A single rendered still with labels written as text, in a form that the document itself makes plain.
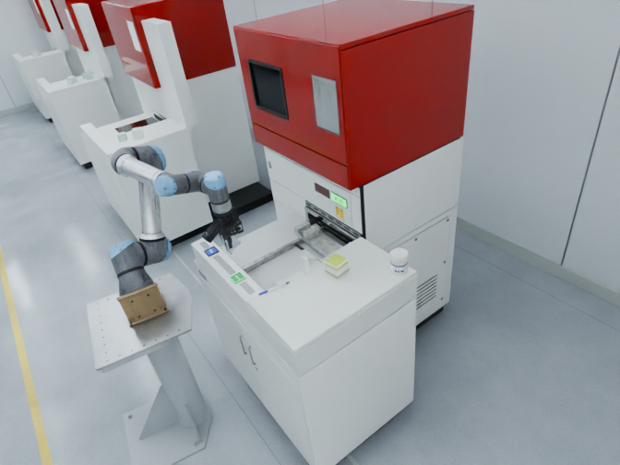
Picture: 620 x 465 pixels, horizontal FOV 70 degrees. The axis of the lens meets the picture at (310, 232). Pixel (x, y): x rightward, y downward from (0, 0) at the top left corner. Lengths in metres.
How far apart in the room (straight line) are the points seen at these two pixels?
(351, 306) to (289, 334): 0.26
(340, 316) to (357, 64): 0.94
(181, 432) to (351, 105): 1.91
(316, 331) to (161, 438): 1.35
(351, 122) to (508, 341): 1.76
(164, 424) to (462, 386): 1.65
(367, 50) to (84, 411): 2.49
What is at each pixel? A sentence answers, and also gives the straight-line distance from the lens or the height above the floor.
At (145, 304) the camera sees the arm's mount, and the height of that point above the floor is 0.90.
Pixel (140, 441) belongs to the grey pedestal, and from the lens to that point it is 2.79.
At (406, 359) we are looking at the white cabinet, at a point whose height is 0.46.
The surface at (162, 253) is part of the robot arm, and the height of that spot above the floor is 1.01.
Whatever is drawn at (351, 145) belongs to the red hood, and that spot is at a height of 1.43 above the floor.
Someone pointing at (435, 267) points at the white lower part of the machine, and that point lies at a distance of 2.70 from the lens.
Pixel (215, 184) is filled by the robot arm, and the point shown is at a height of 1.44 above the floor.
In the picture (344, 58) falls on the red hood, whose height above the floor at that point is 1.77.
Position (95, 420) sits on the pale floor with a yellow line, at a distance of 3.02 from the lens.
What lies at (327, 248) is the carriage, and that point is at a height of 0.88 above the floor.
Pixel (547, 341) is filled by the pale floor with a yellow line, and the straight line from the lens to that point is 3.05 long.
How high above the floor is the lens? 2.19
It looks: 35 degrees down
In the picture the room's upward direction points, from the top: 8 degrees counter-clockwise
